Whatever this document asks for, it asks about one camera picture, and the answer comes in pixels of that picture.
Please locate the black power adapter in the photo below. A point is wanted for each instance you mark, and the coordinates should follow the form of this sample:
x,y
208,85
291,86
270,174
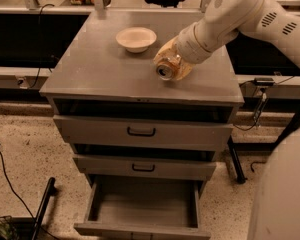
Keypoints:
x,y
263,81

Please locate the black stand leg left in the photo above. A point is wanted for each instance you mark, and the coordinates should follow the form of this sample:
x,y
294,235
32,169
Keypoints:
x,y
50,191

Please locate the grey middle drawer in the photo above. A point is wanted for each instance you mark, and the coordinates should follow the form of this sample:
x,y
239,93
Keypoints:
x,y
144,167

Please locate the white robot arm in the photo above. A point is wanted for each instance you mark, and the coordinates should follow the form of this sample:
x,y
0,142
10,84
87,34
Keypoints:
x,y
276,207

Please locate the grey bottom drawer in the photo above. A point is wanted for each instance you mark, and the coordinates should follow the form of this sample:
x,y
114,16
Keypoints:
x,y
135,208

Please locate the white bowl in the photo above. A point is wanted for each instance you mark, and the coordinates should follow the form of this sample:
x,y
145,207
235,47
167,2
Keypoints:
x,y
136,39

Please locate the grey top drawer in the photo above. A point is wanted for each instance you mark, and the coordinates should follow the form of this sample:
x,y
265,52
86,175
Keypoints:
x,y
143,133

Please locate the grey drawer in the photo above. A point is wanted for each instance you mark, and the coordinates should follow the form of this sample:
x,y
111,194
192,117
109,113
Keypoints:
x,y
144,167
135,208
143,133

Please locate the grey drawer cabinet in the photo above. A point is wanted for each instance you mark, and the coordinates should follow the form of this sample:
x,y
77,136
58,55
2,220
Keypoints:
x,y
97,77

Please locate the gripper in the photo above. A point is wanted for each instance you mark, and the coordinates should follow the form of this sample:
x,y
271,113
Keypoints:
x,y
187,46

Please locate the wire basket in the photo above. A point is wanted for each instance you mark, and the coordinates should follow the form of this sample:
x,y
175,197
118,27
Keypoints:
x,y
7,229

